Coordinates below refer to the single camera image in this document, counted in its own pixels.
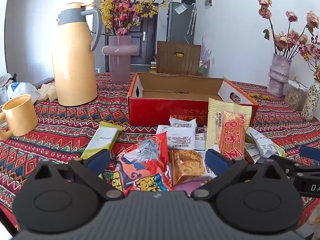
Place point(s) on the yellow and orange snack packet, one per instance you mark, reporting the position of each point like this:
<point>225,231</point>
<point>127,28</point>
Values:
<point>232,135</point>

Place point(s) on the red cartoon snack bag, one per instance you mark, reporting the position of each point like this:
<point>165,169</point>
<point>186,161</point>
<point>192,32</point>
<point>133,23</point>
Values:
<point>145,160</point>

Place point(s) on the thin pink blossom twigs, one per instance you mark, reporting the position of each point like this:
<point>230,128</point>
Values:
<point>313,55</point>

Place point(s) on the black rack with clothes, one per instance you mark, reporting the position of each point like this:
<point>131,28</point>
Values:
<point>7,80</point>

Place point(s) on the floral ceramic vase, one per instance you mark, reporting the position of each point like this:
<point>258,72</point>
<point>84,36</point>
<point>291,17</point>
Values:
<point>311,102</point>

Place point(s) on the white folded umbrella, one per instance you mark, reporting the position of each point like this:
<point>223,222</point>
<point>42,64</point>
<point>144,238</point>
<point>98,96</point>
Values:
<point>191,22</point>

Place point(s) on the brown wooden chair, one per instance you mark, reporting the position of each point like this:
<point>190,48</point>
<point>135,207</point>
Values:
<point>170,65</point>

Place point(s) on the red cardboard box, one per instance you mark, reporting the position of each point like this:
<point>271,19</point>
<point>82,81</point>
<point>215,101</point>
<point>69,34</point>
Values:
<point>160,112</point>

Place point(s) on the clear jar of seeds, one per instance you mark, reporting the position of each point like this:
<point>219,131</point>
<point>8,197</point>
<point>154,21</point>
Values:
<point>295,97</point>

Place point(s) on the black snack packet yellow print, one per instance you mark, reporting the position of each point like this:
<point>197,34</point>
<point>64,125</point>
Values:
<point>112,177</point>

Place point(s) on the large white snack packet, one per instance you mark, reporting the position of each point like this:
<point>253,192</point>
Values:
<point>182,135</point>

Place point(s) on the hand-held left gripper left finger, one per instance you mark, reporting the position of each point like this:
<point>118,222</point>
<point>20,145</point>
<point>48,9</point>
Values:
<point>98,158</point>

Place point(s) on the pink snack packet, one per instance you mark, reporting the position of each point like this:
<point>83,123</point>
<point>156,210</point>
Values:
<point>187,186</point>

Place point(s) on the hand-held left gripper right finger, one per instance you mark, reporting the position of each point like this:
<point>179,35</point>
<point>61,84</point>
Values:
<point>216,161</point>

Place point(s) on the oat crisp packet cookie picture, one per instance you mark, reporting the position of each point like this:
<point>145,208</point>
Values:
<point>186,165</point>

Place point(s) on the dried pink roses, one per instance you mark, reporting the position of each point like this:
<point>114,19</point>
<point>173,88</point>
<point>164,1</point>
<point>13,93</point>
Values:
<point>282,40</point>

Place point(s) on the dark brown door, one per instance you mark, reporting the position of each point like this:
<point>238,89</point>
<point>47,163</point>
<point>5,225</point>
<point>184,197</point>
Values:
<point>147,50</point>

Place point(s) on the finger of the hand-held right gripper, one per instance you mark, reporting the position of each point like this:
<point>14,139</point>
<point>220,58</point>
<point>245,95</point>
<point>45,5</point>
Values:
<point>311,152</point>
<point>291,166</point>

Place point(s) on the small white snack packet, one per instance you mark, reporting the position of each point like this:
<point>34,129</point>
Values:
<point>162,129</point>
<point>251,152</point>
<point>200,140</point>

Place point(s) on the paper sheet on refrigerator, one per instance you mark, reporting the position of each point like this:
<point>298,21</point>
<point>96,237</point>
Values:
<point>180,9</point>

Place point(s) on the yellow ceramic mug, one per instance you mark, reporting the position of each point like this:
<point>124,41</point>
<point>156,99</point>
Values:
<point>21,115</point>

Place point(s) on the pink and yellow blossom branches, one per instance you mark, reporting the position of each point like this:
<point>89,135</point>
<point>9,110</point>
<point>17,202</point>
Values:
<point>120,7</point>

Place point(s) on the fallen yellow blossoms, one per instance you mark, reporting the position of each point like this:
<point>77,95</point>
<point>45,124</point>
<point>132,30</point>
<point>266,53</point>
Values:
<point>257,95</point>

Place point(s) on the yellow box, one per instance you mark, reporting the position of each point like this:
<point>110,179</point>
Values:
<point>153,67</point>

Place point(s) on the beige cloth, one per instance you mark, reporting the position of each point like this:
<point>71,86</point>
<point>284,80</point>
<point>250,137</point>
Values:
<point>50,91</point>

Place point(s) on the pink glass vase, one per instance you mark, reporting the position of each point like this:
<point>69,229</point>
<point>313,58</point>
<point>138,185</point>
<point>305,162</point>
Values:
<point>120,65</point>

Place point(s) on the red patterned tablecloth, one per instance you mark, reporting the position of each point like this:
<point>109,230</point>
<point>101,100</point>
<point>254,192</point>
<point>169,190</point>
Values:
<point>62,135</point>

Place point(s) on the grey refrigerator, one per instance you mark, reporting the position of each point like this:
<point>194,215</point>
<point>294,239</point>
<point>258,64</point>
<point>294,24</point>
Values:
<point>180,30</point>

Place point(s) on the white snack packet green edge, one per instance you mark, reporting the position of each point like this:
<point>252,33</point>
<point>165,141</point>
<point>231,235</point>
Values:
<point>265,142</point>

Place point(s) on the textured pale pink vase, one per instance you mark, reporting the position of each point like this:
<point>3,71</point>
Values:
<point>277,80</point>

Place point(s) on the green and white bar packet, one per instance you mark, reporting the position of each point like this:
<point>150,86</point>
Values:
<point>102,137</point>

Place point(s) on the white plastic bag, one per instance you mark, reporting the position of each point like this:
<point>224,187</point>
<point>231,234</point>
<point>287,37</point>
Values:
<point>22,90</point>

